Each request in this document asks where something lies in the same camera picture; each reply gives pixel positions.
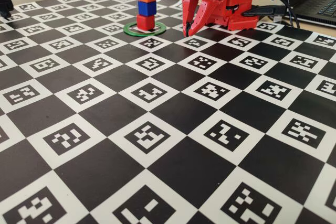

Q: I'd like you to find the blue cube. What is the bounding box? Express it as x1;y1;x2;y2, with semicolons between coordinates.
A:
138;0;158;17

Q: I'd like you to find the red cube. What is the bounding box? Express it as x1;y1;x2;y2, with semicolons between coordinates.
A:
136;14;155;31

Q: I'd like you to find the black power adapter plug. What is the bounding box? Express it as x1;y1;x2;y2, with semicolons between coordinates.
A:
243;5;286;18

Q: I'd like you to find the checkered marker board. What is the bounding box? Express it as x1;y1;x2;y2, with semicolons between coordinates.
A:
0;0;336;224

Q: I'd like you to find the green ring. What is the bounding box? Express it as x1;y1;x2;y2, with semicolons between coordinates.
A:
123;22;167;37

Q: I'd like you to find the black camera stand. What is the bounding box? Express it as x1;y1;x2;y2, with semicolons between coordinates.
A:
0;0;14;19

